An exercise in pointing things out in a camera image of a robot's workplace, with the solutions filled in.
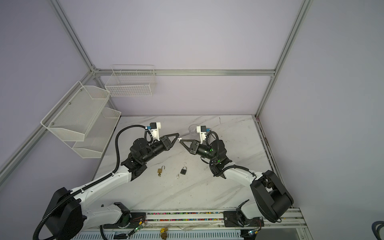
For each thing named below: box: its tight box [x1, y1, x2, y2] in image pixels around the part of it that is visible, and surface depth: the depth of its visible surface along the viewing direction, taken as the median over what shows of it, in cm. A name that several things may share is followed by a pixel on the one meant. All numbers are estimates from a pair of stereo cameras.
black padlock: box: [180, 166, 187, 175], surface depth 92 cm
